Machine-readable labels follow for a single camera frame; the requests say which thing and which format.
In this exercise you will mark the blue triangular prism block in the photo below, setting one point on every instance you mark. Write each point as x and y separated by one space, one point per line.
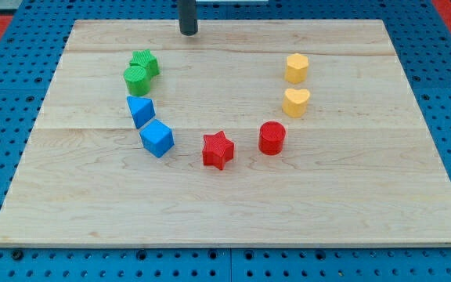
141 109

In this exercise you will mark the yellow heart block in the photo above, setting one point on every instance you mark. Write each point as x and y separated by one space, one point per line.
295 102

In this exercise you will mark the green cylinder block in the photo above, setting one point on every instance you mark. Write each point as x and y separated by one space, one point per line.
137 81

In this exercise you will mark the red star block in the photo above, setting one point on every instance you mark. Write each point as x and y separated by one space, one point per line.
217 150

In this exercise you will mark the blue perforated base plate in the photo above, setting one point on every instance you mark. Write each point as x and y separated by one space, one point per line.
30 50

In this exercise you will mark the green star block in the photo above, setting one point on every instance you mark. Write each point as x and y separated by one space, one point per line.
145 59

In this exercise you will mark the yellow hexagon block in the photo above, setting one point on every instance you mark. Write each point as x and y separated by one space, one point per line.
296 68

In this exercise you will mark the blue cube block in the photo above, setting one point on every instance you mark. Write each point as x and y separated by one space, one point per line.
157 138

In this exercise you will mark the red cylinder block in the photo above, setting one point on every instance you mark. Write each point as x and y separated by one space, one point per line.
271 138

